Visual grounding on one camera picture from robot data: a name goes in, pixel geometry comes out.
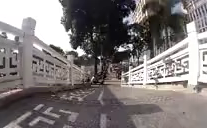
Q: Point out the building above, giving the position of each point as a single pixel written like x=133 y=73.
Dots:
x=141 y=13

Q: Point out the grey stone kerb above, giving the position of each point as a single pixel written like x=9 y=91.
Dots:
x=11 y=96

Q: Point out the white stone lattice railing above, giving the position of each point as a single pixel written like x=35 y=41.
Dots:
x=27 y=56
x=192 y=56

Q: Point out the large dark tree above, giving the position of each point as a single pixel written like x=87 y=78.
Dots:
x=97 y=26

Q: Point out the leafy trees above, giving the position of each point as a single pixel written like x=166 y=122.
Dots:
x=157 y=30

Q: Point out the distant trees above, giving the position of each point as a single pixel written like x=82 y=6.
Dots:
x=57 y=50

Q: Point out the grey paved ground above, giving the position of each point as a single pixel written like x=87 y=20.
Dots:
x=151 y=110

